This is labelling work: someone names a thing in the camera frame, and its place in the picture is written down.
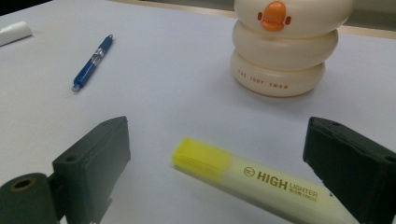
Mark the white cylindrical stick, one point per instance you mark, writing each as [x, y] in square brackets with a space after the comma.
[12, 32]

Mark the blue pen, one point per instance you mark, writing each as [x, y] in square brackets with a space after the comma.
[90, 65]

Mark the cream duck pen holder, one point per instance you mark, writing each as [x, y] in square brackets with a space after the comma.
[280, 53]

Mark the yellow highlighter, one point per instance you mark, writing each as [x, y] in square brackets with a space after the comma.
[264, 186]

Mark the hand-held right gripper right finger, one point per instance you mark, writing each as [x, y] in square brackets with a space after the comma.
[355, 168]

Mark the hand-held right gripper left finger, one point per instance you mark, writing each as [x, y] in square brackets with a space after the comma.
[90, 165]

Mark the white table sheet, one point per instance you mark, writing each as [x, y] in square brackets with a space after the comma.
[186, 93]

